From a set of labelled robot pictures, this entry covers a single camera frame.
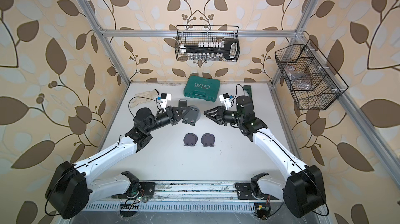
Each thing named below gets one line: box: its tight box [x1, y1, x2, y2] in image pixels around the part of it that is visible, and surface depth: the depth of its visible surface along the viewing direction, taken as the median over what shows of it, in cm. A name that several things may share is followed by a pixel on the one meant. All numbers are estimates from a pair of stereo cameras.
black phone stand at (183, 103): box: [178, 98, 188, 108], surface depth 101 cm
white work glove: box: [129, 89, 159, 108], surface depth 110 cm
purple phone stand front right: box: [201, 132, 216, 147], surface depth 93 cm
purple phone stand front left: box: [183, 132, 198, 147], surface depth 93 cm
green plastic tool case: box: [183, 75, 221, 103], surface depth 114 cm
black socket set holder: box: [183, 40, 241, 60], surface depth 84 cm
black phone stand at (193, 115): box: [181, 105, 202, 127], surface depth 71 cm
